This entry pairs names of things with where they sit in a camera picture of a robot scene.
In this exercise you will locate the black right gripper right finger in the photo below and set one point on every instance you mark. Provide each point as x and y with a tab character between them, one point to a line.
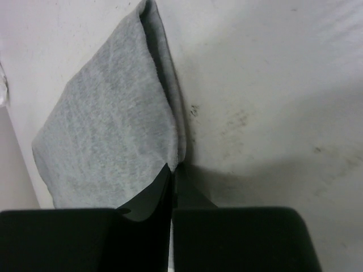
186	195

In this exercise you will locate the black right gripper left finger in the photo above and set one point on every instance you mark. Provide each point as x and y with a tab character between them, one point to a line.
146	223

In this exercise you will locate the grey tank top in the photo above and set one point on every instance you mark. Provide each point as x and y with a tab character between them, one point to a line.
118	121

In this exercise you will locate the folded white tank top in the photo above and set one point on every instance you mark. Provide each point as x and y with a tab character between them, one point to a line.
4	88

